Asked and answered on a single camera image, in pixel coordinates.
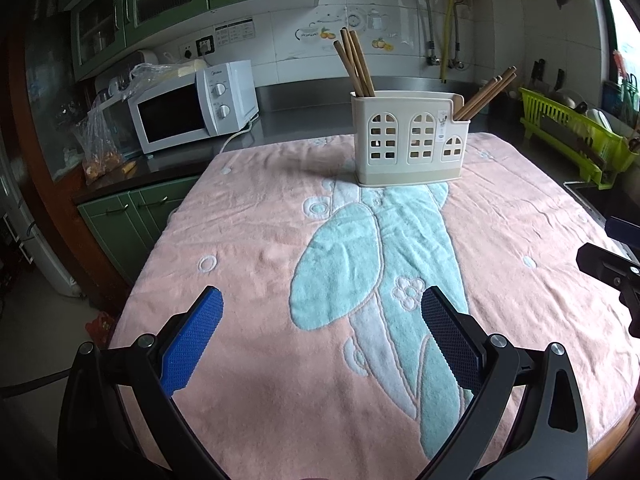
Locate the white label sticker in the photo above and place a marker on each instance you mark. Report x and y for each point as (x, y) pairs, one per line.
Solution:
(235, 32)

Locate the clear plastic bag with food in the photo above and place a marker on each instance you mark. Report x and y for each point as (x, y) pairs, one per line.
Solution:
(97, 150)

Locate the yellow food stick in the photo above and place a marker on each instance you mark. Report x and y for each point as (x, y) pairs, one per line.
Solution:
(129, 166)

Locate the steel sink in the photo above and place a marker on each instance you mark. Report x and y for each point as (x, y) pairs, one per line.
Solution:
(600, 205)

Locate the teapot and orange wall decal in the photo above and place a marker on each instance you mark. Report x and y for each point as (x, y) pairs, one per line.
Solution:
(325, 34)

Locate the cream plastic chopstick holder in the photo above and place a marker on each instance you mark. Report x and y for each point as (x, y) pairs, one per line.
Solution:
(395, 105)

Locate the white microwave oven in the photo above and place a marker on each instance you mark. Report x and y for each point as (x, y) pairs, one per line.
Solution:
(165, 115)

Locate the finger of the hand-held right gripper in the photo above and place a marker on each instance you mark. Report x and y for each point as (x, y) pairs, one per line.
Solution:
(607, 267)
(625, 232)

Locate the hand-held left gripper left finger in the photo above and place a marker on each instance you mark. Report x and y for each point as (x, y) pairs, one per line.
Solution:
(192, 340)

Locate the black wall socket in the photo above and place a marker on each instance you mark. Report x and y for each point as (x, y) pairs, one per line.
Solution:
(205, 45)

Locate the red plastic bag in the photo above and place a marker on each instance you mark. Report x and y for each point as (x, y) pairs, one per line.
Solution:
(102, 330)

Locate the red bottle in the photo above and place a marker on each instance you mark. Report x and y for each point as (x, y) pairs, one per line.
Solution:
(619, 62)

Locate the white refrigerator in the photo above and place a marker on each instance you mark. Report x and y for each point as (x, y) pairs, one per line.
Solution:
(35, 240)

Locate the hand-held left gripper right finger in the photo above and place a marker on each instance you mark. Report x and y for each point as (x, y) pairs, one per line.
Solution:
(450, 345)

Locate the yellow gas pipe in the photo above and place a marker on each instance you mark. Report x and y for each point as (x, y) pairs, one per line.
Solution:
(446, 35)

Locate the white wall socket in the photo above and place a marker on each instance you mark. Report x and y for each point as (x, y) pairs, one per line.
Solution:
(186, 51)

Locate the white countertop appliance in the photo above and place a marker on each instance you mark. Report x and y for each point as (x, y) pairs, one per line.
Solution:
(112, 82)

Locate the green wall cabinet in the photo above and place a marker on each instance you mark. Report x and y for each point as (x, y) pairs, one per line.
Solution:
(105, 20)

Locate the green dish rack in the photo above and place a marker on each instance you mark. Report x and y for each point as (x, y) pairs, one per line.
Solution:
(565, 130)

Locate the green base cabinet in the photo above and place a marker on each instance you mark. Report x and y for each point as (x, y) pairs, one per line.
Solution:
(125, 220)

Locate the white round appliance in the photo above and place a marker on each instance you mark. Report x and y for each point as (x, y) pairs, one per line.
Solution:
(145, 57)

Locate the pale yellow block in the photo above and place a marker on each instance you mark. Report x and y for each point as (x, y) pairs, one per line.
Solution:
(187, 67)

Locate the pink and blue towel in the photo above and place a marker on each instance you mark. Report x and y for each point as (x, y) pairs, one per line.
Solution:
(250, 260)

